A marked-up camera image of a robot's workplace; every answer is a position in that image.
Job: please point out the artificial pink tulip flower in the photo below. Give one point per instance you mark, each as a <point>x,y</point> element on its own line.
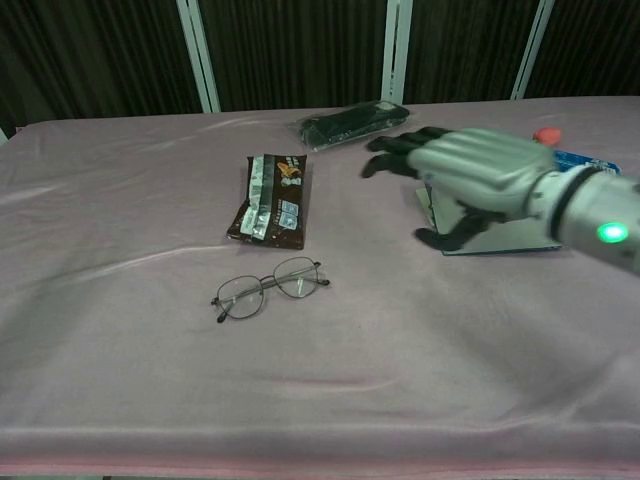
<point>547,135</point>

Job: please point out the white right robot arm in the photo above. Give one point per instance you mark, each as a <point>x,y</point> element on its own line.
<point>600,215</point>

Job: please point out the brown snack packet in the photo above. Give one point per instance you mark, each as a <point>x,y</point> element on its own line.
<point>280,220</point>

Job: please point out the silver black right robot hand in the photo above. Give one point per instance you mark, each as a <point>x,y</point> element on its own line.
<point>480,170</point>

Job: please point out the pink tablecloth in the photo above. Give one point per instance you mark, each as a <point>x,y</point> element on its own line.
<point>150,350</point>

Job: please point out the thin metal eyeglasses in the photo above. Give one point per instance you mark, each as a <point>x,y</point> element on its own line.
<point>245,297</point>

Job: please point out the dark blue rectangular box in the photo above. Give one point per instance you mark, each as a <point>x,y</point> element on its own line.
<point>510,235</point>

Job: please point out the razor on yellow card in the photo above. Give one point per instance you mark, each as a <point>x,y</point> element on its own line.
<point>424,202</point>

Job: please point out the black socks in plastic bag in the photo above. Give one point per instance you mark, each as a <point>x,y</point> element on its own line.
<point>345,125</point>

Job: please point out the black pleated curtain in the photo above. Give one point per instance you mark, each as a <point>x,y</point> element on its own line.
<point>300,50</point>

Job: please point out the blue Oreo box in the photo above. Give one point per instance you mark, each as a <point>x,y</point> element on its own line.
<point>590,159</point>

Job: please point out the white metal frame post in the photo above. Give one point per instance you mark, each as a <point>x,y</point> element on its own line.
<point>532,50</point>
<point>200,65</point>
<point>395,50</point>

